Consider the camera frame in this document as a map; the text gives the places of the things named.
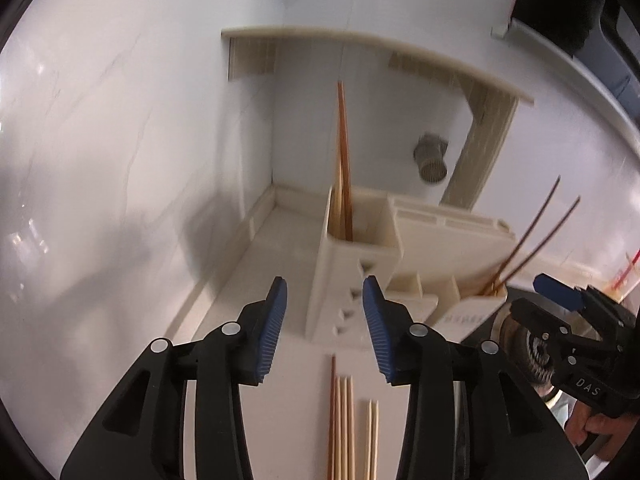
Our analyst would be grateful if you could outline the light bamboo chopstick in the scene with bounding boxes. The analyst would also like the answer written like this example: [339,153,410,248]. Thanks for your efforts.
[334,377,343,480]
[338,377,348,480]
[346,376,356,480]

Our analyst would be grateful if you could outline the gas stove burner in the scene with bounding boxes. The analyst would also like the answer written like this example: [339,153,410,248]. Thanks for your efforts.
[491,302,559,401]

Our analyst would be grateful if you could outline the range hood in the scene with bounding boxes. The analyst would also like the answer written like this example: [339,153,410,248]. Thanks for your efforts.
[489,0,640,126]

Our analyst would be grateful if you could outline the metal gas valve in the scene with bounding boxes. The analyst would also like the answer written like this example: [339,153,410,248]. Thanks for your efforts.
[413,132,448,184]

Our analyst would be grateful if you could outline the wooden wall shelf frame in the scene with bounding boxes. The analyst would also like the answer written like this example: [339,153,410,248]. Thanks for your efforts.
[221,25,535,210]

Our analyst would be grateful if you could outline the pale short chopstick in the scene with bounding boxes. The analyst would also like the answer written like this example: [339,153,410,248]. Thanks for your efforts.
[369,401,380,480]
[364,400,373,480]

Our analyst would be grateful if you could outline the white utensil organizer box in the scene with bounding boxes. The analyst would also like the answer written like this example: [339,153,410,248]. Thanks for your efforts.
[305,188,516,349]

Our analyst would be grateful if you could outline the person's right hand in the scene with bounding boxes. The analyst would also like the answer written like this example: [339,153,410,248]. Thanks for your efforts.
[564,401,639,462]

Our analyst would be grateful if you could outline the plastic drink cup with straw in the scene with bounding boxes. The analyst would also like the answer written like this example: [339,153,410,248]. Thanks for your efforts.
[604,250,640,302]

